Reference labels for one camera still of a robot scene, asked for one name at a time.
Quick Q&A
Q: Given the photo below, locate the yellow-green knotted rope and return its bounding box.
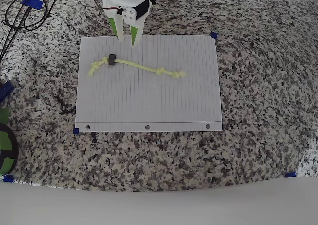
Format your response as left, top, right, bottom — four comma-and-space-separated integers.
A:
87, 57, 186, 79

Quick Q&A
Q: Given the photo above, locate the lined paper sheet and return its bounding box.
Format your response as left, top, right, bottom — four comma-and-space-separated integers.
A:
74, 34, 223, 133

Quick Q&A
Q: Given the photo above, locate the green and black roll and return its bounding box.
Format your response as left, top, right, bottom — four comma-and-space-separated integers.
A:
0, 122, 19, 176

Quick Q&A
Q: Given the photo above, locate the white backdrop board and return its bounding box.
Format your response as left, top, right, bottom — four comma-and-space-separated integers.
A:
0, 176, 318, 225

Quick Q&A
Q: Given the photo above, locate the thin black looped cable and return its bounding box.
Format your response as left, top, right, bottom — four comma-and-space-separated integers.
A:
4, 0, 71, 32

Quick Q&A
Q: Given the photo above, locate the black straight cable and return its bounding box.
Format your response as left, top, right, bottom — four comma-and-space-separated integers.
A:
0, 0, 45, 64

